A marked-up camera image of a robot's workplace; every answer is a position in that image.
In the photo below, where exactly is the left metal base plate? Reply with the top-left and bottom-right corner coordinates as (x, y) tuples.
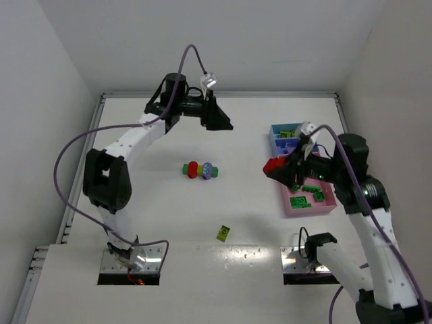
(99, 246), (163, 275)

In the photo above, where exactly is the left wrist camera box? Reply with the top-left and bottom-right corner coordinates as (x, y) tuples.
(199, 73), (217, 93)

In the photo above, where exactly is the red round lego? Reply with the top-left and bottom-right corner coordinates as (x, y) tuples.
(263, 156), (286, 175)
(187, 161), (198, 179)

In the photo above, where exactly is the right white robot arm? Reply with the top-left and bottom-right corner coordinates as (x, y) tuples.
(263, 134), (431, 323)

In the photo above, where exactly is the green square lego in bin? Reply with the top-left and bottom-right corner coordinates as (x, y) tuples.
(313, 191), (325, 203)

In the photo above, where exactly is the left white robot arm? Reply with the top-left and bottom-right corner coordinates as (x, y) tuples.
(82, 73), (234, 267)

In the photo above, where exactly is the purple cable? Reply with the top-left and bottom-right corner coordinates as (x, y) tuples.
(53, 43), (209, 271)
(308, 124), (432, 324)

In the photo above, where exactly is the metal base plate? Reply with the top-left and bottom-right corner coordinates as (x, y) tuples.
(99, 246), (163, 275)
(280, 246), (331, 274)

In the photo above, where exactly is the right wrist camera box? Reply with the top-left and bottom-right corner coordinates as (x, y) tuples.
(293, 121), (318, 161)

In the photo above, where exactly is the green lego plate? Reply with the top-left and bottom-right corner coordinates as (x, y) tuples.
(302, 185), (322, 193)

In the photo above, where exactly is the yellow-green lego brick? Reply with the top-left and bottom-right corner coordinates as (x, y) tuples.
(217, 225), (230, 242)

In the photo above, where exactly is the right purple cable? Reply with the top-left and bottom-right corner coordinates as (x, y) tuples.
(308, 124), (432, 324)

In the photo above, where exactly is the large pink container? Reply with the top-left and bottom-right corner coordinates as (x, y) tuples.
(279, 179), (338, 217)

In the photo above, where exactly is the green base plate under reds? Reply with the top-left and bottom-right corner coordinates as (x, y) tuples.
(182, 163), (219, 178)

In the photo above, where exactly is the purple brick from stack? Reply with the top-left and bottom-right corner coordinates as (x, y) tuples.
(285, 144), (296, 154)

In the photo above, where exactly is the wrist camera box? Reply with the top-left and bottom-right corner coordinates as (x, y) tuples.
(199, 73), (217, 93)
(293, 121), (318, 161)

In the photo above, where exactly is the large green plate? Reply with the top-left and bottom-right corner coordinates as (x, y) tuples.
(290, 196), (312, 209)

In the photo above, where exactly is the purple paw lego piece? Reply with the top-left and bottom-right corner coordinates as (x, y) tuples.
(202, 163), (213, 180)

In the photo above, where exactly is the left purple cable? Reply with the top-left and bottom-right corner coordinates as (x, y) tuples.
(53, 43), (209, 271)

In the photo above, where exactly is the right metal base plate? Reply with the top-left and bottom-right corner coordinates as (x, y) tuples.
(280, 246), (331, 274)

